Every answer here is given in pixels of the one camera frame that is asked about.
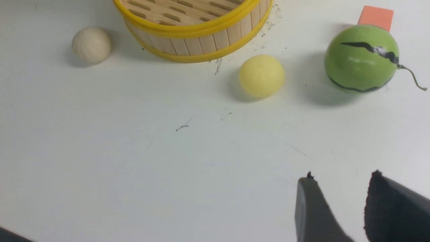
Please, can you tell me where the yellow bun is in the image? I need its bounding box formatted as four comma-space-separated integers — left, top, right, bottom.
239, 55, 286, 98

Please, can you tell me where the white cream bun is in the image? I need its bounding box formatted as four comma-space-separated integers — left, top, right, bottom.
71, 27, 112, 65

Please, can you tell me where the green toy watermelon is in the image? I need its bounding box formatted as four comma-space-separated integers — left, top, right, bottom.
324, 25, 407, 93

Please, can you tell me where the yellow-rimmed bamboo steamer tray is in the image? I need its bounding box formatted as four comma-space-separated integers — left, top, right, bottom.
113, 0, 273, 63

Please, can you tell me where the orange foam block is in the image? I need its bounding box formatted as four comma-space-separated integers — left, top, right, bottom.
357, 5, 394, 32

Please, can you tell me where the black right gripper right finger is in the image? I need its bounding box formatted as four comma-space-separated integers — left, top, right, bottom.
364, 170, 430, 242

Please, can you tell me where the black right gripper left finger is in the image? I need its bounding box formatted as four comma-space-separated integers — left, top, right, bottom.
295, 171, 354, 242

